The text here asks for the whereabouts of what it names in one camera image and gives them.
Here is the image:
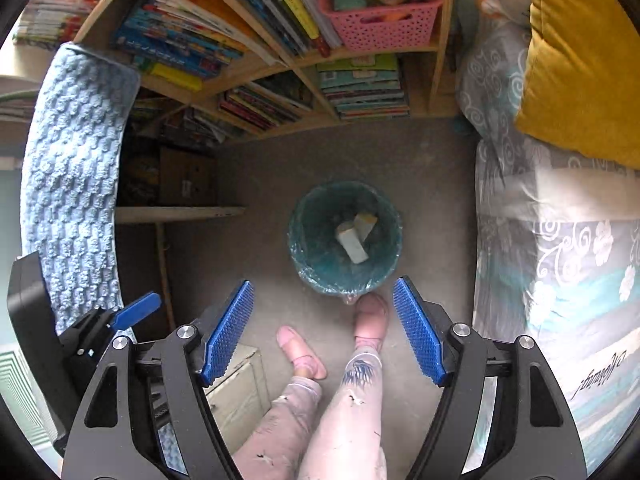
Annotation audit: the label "grey swirl quilt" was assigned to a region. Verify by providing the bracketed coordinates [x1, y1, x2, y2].
[457, 22, 533, 143]

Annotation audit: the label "pink right slipper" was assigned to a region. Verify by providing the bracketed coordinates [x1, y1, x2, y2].
[351, 293, 390, 354]

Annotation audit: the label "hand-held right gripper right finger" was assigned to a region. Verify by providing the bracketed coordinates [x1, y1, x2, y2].
[392, 276, 588, 480]

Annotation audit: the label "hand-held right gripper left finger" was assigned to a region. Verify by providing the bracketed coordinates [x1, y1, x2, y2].
[60, 280, 256, 480]

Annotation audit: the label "blue knitted blanket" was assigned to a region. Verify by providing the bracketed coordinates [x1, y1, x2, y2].
[20, 42, 188, 476]

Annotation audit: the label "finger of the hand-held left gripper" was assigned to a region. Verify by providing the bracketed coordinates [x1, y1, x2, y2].
[59, 292, 162, 358]

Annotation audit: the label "person's left leg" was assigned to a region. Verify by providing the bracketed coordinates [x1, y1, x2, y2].
[232, 376, 323, 480]

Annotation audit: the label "pink plastic basket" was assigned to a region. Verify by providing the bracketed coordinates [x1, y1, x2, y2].
[318, 0, 445, 52]

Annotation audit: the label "pink left slipper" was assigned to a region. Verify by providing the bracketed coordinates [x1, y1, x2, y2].
[276, 325, 328, 381]

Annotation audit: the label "person's right leg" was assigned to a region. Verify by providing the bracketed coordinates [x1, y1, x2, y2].
[297, 347, 389, 480]

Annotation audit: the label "dark printed box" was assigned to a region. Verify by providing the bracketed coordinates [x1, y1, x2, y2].
[120, 152, 162, 206]

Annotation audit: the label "stack of flat picture books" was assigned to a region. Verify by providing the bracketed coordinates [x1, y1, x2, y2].
[131, 100, 242, 150]
[218, 77, 313, 133]
[317, 55, 411, 121]

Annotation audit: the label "pale wooden box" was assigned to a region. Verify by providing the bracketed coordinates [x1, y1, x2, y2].
[204, 345, 272, 453]

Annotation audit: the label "row of leaning picture books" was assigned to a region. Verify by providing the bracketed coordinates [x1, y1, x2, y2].
[222, 0, 343, 58]

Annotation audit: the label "white yellow carton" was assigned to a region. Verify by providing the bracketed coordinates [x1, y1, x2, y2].
[354, 212, 379, 242]

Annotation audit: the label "teal trash bin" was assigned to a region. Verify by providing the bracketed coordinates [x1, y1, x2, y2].
[286, 180, 404, 307]

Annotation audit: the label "person's leg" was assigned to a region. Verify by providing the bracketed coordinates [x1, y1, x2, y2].
[232, 376, 323, 480]
[297, 347, 389, 480]

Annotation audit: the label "row of colourful paperback books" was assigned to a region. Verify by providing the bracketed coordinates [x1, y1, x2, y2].
[12, 0, 101, 52]

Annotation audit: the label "books on shelves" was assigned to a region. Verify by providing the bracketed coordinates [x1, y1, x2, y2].
[111, 0, 261, 93]

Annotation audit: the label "green striped mat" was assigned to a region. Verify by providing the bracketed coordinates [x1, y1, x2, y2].
[0, 349, 67, 447]

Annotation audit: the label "pink slipper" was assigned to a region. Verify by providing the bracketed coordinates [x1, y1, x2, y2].
[351, 293, 390, 354]
[276, 325, 328, 381]

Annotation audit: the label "wooden bookshelf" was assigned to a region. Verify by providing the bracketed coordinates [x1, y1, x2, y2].
[72, 0, 458, 331]

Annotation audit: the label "yellow velvet pillow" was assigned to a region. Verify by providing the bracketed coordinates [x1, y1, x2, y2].
[514, 0, 640, 171]

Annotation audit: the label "brown cardboard box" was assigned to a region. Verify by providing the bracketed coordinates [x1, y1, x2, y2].
[160, 147, 219, 206]

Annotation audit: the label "floral bed sheet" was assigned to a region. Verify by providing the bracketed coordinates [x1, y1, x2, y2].
[471, 137, 640, 473]

